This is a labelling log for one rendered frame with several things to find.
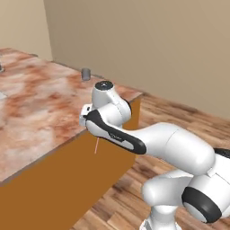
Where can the grey glass cup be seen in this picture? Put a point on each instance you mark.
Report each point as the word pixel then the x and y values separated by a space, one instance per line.
pixel 86 74

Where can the thin pink straw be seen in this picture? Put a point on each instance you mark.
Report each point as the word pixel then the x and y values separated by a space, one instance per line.
pixel 96 146

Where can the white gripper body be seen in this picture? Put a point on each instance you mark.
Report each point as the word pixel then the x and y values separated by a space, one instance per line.
pixel 83 119

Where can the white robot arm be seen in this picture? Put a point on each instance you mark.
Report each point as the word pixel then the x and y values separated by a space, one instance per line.
pixel 179 149

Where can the small grey object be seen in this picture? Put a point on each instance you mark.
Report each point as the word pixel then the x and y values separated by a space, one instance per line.
pixel 1 68

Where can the orange counter cabinet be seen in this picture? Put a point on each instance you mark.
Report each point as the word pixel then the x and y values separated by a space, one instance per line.
pixel 60 179

